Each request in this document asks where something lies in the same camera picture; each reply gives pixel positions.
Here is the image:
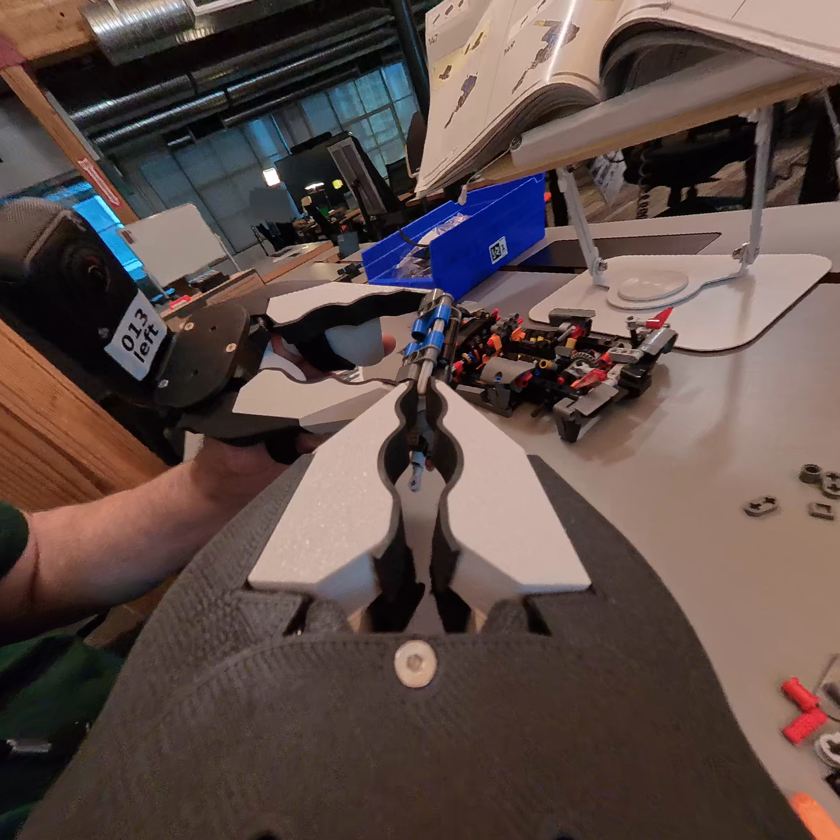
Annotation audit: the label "black monitor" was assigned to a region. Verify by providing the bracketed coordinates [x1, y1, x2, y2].
[274, 131, 395, 221]

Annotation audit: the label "orange curved lego piece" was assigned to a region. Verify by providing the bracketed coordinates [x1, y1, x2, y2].
[789, 791, 840, 833]

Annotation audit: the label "whiteboard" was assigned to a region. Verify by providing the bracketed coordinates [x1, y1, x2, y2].
[121, 203, 231, 286]

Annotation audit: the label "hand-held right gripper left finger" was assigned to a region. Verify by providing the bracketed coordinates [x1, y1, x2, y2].
[247, 382, 417, 632]

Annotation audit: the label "large lego car chassis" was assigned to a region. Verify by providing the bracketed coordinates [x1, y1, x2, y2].
[451, 305, 680, 445]

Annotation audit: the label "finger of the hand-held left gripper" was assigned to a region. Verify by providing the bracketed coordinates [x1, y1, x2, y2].
[231, 367, 398, 435]
[264, 282, 433, 331]

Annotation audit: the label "small lego gearbox assembly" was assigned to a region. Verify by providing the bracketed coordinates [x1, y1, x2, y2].
[395, 287, 463, 494]

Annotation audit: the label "person's left hand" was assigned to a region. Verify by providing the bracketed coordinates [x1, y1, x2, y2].
[189, 430, 324, 508]

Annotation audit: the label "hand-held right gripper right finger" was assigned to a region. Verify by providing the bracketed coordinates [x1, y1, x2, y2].
[427, 381, 592, 632]

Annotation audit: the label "blue plastic bin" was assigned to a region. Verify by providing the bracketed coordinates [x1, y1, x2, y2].
[361, 174, 549, 303]

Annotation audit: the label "clear plastic bags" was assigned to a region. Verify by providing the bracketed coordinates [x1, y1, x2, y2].
[394, 213, 475, 277]

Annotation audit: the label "person's left forearm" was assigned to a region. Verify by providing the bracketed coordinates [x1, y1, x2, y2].
[0, 459, 217, 647]

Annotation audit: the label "wooden beam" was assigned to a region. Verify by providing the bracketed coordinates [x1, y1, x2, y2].
[0, 62, 140, 225]

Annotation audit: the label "lego instruction booklet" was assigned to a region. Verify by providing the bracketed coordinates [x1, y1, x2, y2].
[416, 0, 840, 198]

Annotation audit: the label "white book stand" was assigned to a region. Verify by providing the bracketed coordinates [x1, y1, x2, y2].
[508, 72, 840, 353]

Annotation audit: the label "metal ventilation duct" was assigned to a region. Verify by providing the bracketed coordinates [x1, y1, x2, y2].
[82, 0, 198, 67]

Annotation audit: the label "dark grey angled lego connector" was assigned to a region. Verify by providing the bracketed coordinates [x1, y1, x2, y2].
[798, 462, 840, 500]

